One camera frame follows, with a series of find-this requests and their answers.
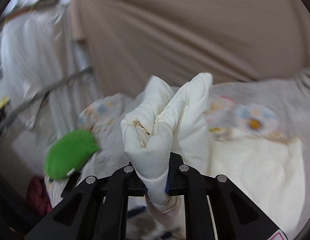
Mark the cream quilted jacket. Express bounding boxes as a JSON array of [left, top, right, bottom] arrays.
[[120, 71, 307, 239]]

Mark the dark red cloth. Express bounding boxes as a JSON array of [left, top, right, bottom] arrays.
[[26, 176, 52, 216]]

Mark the green cloth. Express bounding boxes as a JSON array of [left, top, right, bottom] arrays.
[[44, 129, 99, 180]]

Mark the grey floral plush blanket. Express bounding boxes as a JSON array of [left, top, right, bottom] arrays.
[[44, 67, 310, 240]]

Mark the white striped sheer curtain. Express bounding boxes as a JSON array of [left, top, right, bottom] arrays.
[[0, 0, 99, 136]]

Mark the beige curtain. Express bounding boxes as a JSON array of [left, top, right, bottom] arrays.
[[71, 0, 310, 96]]

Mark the grey metal rail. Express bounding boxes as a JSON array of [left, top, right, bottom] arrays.
[[0, 66, 93, 134]]

